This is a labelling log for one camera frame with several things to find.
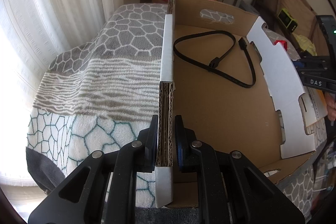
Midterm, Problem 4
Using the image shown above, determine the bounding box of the black flat cable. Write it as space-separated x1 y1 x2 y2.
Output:
172 29 257 89

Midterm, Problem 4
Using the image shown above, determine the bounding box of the white sheer curtain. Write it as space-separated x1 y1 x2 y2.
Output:
1 0 124 186

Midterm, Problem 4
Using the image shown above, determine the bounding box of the brown cardboard box tray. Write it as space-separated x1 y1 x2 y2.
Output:
155 0 327 207

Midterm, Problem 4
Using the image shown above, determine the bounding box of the brown sofa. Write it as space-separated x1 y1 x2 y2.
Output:
252 0 329 56

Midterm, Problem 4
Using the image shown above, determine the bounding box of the green small device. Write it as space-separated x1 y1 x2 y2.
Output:
278 8 298 32

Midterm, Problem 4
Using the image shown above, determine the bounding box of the person right hand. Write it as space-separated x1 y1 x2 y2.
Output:
325 92 336 122

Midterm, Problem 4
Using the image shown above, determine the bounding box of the yellow checked cloth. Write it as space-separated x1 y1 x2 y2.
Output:
293 33 317 56

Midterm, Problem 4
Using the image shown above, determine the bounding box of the white orange passport box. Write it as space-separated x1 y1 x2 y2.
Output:
301 87 327 127

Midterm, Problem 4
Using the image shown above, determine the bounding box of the grey white patterned blanket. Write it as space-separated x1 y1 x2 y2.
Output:
26 4 306 223

